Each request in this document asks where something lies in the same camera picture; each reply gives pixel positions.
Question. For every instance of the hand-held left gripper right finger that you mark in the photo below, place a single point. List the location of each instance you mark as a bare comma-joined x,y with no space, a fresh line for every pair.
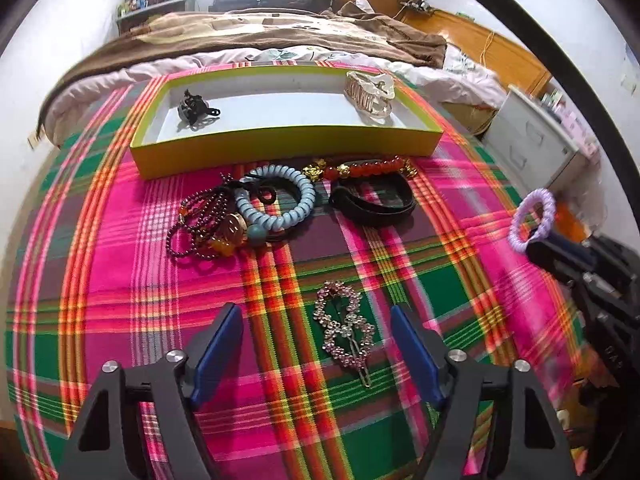
412,355

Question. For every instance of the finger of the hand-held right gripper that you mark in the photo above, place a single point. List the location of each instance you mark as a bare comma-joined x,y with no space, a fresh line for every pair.
555,257

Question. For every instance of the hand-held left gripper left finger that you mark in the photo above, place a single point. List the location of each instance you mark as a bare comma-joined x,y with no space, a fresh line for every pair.
220,355

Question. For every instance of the pink rhinestone hair clip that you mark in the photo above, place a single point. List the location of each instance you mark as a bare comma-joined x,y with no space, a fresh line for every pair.
345,332

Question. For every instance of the black wristband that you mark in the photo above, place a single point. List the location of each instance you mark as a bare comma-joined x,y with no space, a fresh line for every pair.
370,215

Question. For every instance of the yellow-green cardboard tray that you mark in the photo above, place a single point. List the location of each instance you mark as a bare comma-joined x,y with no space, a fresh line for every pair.
280,105

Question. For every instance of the orange object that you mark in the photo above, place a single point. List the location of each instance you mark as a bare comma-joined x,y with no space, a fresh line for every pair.
572,222

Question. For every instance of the white cabinet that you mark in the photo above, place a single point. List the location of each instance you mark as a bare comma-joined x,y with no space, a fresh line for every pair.
525,135

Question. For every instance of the pink and green plaid tablecloth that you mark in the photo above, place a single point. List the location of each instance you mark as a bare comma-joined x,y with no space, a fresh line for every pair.
125,240

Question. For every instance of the yellow bed base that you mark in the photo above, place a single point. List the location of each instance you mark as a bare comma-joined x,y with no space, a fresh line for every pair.
470,117

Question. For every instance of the floral quilt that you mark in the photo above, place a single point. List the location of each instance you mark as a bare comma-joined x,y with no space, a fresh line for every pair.
465,80

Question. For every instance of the wooden headboard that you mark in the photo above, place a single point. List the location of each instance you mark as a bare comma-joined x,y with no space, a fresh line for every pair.
505,55

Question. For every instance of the clear and gold hair claw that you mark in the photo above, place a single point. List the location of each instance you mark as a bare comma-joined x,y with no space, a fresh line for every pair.
370,95

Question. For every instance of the black hair claw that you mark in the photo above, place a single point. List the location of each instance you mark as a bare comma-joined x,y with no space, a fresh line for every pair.
192,107

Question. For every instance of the power strip with chargers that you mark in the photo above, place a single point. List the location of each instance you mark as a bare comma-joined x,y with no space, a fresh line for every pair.
417,5

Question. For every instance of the brown blanket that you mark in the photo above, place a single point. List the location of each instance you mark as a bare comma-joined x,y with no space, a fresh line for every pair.
280,35

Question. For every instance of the desk with bottles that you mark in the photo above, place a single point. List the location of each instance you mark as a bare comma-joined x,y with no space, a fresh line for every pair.
150,7

